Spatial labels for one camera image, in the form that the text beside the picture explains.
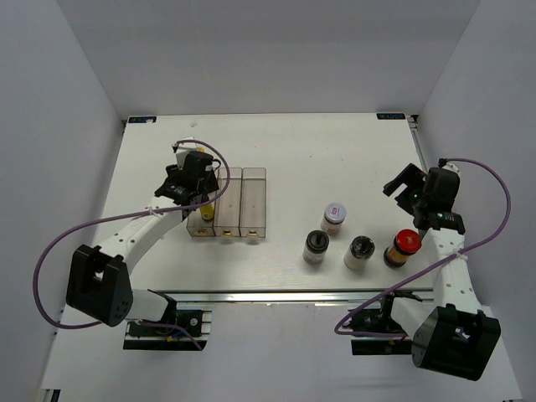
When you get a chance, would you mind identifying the small yellow label bottle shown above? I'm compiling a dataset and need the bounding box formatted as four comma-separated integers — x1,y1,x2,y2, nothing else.
199,204,215,221

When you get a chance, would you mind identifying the white lid sauce jar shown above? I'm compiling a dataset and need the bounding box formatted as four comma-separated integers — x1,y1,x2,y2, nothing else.
321,203,347,235

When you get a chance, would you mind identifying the black grinder white bottle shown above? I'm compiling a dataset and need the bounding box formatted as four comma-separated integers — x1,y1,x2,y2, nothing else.
343,235,375,271

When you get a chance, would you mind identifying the black lid spice jar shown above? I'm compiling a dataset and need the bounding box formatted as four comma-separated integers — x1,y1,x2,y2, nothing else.
302,230,329,265

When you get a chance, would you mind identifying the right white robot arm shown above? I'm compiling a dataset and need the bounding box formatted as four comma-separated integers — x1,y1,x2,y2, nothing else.
378,164,501,381

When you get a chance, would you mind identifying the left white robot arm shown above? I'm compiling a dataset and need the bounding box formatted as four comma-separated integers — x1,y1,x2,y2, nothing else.
66,150,219,334

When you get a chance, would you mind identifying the left clear organizer bin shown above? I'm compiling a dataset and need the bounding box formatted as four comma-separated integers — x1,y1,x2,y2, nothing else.
185,167,219,239

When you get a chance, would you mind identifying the clear organizer bin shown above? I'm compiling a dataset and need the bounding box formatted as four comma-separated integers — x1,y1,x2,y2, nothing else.
213,167,242,238
240,167,267,240
185,167,219,239

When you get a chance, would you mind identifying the middle clear organizer bin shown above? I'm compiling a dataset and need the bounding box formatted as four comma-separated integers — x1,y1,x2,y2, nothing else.
213,167,242,238

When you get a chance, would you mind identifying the right clear organizer bin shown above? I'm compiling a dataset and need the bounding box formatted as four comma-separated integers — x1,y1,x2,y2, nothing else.
240,167,267,240

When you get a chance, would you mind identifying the red lid brown jar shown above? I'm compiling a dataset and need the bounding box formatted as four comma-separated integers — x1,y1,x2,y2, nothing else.
384,229,422,268

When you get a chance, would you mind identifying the right blue table label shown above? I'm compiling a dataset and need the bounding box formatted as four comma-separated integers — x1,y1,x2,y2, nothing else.
376,112,406,121

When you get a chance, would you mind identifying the blue table label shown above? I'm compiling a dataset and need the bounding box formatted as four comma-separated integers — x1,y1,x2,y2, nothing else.
127,116,157,124
376,112,406,121

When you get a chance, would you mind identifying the left blue table label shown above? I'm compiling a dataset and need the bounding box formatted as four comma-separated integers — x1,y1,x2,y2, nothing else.
127,116,157,124

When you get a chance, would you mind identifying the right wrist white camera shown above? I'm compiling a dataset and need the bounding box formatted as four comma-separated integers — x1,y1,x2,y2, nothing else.
437,158,461,183

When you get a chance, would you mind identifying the wrist white camera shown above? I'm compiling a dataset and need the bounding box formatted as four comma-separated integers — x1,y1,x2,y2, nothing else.
172,137,198,169
437,158,461,183

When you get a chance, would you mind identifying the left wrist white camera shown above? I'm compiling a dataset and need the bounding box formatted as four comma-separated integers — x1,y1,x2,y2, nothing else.
172,137,198,169

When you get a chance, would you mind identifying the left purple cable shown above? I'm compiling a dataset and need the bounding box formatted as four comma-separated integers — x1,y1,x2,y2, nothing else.
33,141,232,351

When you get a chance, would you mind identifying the purple cable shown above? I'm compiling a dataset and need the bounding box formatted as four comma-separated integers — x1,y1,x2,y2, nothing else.
33,141,232,351
333,157,513,338

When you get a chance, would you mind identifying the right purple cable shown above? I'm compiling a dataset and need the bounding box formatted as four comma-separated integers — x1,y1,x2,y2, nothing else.
333,157,513,338

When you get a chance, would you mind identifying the aluminium table front rail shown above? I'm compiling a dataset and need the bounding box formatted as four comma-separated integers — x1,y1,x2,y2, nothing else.
77,289,436,304

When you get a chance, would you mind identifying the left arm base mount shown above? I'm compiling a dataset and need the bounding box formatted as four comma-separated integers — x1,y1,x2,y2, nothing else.
122,302,213,352

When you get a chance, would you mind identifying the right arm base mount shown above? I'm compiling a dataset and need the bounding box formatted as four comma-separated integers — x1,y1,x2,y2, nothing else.
342,291,434,356

